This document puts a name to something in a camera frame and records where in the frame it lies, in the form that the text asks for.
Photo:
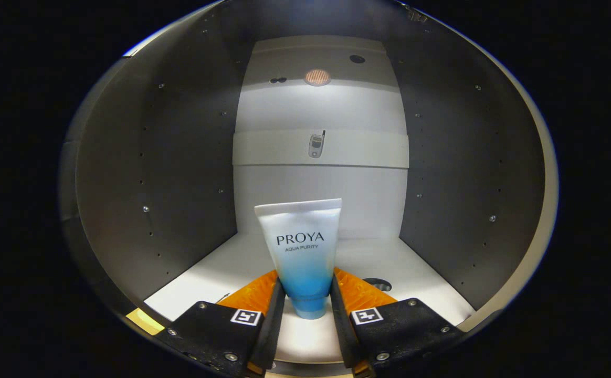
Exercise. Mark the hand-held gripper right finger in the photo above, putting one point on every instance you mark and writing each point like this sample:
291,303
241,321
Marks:
341,331

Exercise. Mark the grey cabinet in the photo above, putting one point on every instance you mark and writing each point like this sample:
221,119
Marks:
179,184

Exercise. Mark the white and blue cosmetic tube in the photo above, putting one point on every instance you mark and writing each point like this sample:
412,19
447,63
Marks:
303,247

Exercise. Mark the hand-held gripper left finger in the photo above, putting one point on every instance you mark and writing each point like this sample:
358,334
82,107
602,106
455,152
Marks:
273,331

